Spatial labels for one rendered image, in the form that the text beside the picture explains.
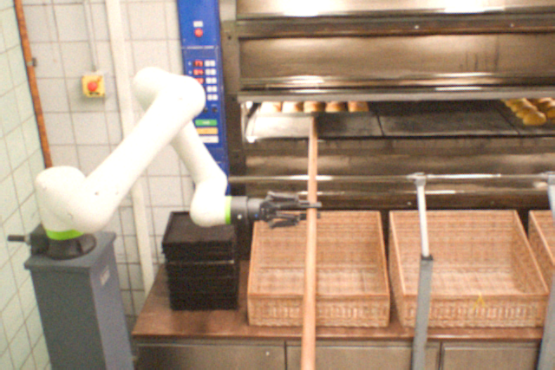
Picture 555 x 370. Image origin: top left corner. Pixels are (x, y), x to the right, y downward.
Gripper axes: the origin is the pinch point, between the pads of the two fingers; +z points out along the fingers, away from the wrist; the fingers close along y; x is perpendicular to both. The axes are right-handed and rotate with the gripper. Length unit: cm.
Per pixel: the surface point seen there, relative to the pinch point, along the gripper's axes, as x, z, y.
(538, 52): -70, 90, -36
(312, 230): 15.5, 0.8, -1.2
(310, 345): 69, 1, -1
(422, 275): -8, 39, 30
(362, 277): -53, 22, 60
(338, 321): -19, 10, 58
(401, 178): -31.0, 33.2, 2.1
